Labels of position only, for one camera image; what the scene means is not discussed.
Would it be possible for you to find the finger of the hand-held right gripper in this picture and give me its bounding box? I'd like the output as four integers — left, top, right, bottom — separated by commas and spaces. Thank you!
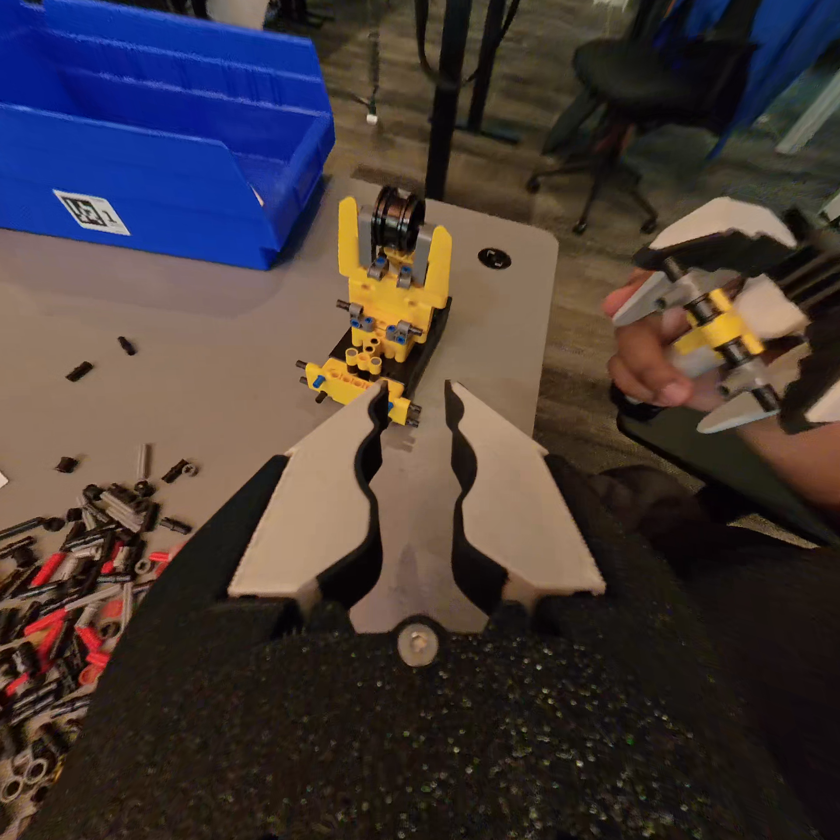
697, 274, 840, 435
632, 196, 799, 271

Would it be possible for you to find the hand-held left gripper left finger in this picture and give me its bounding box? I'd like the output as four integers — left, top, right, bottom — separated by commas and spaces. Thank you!
226, 381, 391, 611

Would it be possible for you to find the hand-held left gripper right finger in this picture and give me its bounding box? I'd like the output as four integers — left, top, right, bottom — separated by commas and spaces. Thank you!
445, 379, 607, 608

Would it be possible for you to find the yellow brick assembly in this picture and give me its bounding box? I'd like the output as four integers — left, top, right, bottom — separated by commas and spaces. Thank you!
612, 257, 783, 416

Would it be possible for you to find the pile of small brick pieces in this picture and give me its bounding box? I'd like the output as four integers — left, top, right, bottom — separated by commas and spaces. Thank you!
0, 482, 191, 821

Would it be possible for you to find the person's right forearm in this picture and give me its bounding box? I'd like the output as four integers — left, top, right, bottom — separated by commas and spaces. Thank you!
696, 394, 840, 511

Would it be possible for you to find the person's right hand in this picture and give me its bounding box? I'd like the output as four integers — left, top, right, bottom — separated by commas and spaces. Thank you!
602, 269, 729, 412

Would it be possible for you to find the person's dark clothing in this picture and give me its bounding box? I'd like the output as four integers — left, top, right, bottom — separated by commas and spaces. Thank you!
551, 459, 840, 664

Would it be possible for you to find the black office chair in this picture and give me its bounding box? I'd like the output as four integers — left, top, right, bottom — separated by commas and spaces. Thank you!
525, 36, 762, 236

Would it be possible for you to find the blue cloth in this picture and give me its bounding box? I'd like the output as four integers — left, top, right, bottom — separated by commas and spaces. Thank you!
656, 0, 840, 161

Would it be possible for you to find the yellow toy brick model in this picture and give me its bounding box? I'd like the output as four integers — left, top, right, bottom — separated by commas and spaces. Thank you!
295, 185, 454, 429

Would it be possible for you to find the black table leg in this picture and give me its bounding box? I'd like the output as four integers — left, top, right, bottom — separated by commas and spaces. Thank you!
423, 0, 475, 201
456, 0, 524, 145

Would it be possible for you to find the blue plastic storage bin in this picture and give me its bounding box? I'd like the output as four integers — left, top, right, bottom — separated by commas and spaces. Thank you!
0, 0, 337, 271

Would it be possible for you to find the white post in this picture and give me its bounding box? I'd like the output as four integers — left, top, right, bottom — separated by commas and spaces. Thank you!
774, 66, 840, 156

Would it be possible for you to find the cable with white plug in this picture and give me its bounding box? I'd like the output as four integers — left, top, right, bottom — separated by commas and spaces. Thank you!
357, 29, 386, 127

